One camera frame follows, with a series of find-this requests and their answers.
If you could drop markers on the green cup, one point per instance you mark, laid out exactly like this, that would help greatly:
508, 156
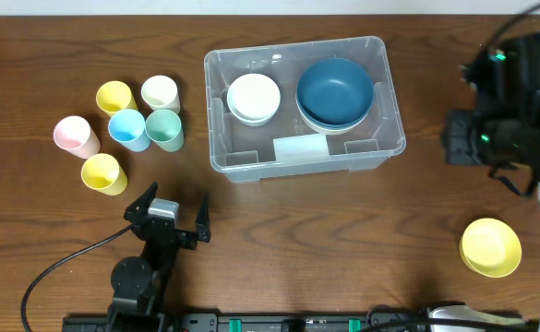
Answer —
164, 127

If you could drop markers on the pink cup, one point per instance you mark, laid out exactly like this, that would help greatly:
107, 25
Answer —
74, 135

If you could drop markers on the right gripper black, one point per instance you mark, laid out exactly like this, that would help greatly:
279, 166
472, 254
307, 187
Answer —
469, 132

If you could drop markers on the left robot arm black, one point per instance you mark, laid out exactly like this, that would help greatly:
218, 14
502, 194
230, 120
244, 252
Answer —
140, 282

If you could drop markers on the dark blue bowl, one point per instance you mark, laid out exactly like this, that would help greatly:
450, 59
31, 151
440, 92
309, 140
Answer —
335, 91
318, 122

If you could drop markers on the yellow cup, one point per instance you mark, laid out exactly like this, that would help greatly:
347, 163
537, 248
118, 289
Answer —
103, 173
115, 96

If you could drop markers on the yellow cup lower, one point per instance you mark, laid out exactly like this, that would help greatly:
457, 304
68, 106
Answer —
103, 173

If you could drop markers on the large cream bowl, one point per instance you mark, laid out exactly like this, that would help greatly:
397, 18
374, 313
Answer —
328, 131

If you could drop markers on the blue cup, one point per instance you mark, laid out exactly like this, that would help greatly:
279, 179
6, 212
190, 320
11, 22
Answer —
128, 128

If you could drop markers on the yellow cup upper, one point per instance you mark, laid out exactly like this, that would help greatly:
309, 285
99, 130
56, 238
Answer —
115, 96

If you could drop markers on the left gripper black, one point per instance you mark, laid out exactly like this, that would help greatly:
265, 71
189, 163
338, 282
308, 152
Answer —
201, 231

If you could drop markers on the white small bowl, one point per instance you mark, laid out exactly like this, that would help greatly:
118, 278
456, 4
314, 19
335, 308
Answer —
257, 86

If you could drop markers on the cream cup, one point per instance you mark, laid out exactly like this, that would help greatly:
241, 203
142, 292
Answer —
161, 92

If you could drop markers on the yellow small bowl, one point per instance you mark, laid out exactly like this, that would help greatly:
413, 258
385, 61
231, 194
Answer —
491, 248

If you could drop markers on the clear plastic storage container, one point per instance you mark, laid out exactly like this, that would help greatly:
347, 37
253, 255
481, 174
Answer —
290, 143

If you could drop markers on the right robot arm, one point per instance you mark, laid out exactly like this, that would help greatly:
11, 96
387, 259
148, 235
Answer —
505, 76

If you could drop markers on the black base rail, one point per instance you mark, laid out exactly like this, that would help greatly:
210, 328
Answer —
227, 323

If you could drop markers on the grey small bowl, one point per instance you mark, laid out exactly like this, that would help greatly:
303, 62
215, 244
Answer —
250, 111

